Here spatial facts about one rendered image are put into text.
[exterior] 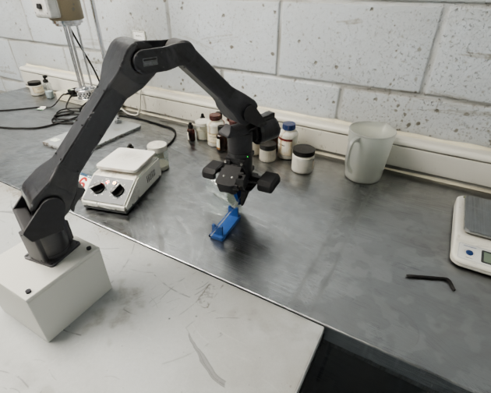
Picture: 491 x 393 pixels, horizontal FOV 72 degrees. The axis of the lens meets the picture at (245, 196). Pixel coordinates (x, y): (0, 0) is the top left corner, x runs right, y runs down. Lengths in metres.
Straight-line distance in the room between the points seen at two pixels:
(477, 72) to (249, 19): 0.67
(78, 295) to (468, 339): 0.67
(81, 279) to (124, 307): 0.09
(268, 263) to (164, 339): 0.25
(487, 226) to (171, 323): 0.70
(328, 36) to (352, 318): 0.80
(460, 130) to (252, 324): 0.80
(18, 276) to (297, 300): 0.47
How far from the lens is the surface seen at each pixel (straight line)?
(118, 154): 1.01
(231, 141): 0.75
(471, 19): 1.07
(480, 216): 0.94
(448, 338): 0.70
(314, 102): 1.17
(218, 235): 0.78
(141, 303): 0.68
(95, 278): 0.68
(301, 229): 0.82
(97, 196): 0.94
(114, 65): 0.58
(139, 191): 0.93
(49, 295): 0.63
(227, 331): 0.62
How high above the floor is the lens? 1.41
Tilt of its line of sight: 33 degrees down
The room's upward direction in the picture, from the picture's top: straight up
